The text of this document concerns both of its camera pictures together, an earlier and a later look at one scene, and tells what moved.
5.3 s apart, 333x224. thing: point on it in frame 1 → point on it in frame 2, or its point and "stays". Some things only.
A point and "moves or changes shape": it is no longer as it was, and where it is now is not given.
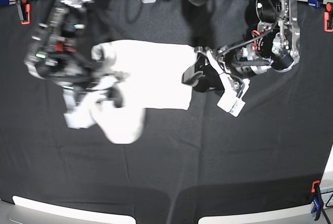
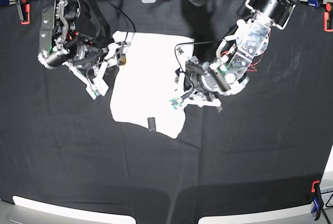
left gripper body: x=106 y=88 → x=90 y=63
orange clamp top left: x=24 y=9 stays
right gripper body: x=229 y=77 → x=192 y=79
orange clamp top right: x=328 y=17 stays
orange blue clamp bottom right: x=318 y=203 stays
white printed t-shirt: x=151 y=74 moves or changes shape
